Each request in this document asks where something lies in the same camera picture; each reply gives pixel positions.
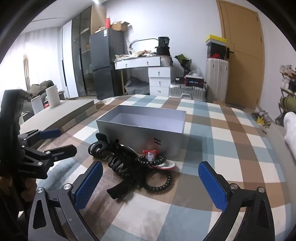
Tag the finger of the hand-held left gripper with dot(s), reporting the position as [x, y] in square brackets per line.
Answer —
[64, 151]
[50, 133]

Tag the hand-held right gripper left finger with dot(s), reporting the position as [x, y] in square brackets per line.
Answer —
[89, 185]

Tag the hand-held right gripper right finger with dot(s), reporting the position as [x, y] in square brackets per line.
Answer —
[214, 185]

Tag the black claw clip rounded top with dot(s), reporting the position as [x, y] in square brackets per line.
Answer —
[98, 148]

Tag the black bow hair clip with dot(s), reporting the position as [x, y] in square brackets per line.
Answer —
[124, 185]

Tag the large black claw clip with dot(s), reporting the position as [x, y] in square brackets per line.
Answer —
[120, 162]

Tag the grey cardboard box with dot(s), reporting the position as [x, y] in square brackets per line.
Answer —
[129, 136]

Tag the person's left hand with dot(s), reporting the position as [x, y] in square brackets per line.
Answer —
[27, 187]

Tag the short white cylinder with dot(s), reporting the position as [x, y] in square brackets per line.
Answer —
[37, 105]

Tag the tall white cylinder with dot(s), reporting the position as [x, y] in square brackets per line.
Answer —
[52, 96]

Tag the dark sofa with clothes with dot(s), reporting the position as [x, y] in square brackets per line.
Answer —
[39, 89]

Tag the small red white hair accessory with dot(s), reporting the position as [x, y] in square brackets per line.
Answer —
[150, 155]

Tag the glass door cabinet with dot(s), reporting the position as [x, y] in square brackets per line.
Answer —
[81, 58]

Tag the shoes on floor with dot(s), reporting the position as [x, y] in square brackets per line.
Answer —
[260, 118]

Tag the dark grey fridge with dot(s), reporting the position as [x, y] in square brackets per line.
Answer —
[104, 64]

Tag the white cloth bundle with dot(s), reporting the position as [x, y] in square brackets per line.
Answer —
[290, 129]

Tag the silver suitcase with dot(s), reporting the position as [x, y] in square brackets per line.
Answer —
[187, 91]

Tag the grey plastic bag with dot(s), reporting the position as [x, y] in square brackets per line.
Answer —
[136, 85]

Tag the white suitcase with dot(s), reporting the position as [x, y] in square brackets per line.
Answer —
[217, 81]

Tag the black red box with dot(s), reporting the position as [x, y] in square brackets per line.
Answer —
[194, 81]

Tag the small black box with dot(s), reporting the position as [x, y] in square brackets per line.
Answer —
[179, 80]

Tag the olive green rolled mat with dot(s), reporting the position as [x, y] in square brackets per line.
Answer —
[289, 103]

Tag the white plastic bag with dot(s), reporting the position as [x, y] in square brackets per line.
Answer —
[194, 73]

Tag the shoe rack with shoes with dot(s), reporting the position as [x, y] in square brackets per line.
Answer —
[288, 92]

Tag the desk clutter pile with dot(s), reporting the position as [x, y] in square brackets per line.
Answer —
[138, 53]

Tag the white desk with drawers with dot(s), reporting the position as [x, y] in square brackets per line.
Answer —
[159, 76]

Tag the dark green bouquet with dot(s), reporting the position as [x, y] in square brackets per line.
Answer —
[183, 61]

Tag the open cardboard box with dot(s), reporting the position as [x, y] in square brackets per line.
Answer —
[120, 26]

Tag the wooden door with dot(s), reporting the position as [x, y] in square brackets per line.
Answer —
[245, 58]

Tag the white cylinder bin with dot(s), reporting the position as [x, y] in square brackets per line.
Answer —
[166, 61]

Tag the black shoe box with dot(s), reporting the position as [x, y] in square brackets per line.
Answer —
[216, 51]

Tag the stacked black bags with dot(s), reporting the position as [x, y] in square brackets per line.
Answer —
[163, 46]

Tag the yellow shoe box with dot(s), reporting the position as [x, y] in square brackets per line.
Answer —
[216, 39]

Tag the arched mirror frame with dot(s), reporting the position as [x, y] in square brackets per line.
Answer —
[138, 40]

